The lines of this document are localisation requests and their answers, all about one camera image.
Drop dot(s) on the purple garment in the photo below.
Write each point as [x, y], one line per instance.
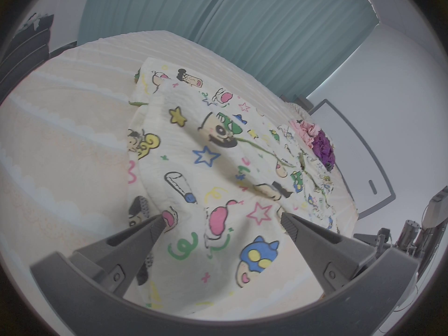
[323, 149]

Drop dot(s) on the white printed pyjama top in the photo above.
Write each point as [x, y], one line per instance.
[217, 152]

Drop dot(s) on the grey bedside table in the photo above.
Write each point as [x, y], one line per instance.
[301, 100]

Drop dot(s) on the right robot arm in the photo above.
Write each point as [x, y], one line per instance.
[434, 215]

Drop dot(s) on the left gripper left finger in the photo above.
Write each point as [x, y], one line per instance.
[115, 257]

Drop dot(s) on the pink garment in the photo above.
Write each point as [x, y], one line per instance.
[304, 131]

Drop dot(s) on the bed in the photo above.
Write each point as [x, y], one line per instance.
[70, 135]

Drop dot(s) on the dark grey chest of drawers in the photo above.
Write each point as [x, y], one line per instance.
[28, 54]

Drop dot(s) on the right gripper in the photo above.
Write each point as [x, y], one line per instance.
[384, 238]

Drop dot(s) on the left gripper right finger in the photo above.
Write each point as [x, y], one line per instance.
[332, 254]

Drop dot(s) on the blue-green curtain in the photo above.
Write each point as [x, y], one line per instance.
[287, 30]
[150, 9]

